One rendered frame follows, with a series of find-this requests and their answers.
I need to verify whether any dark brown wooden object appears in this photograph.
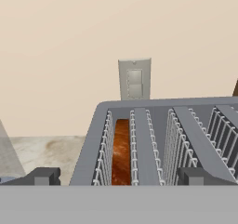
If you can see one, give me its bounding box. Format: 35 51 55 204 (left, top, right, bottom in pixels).
231 78 238 98

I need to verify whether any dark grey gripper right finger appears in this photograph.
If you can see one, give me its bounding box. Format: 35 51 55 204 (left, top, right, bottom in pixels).
178 166 238 186

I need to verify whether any grey four-slot toaster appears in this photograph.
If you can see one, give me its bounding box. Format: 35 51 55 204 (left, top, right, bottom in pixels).
68 96 238 186

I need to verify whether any grey wall light switch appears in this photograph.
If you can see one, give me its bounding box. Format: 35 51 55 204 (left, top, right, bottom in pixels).
117 57 152 101

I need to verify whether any brown bread slice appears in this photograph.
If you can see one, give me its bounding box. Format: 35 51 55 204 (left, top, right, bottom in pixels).
111 118 132 186

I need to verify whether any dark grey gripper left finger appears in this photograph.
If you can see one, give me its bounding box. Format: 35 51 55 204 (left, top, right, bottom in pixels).
0 166 61 186

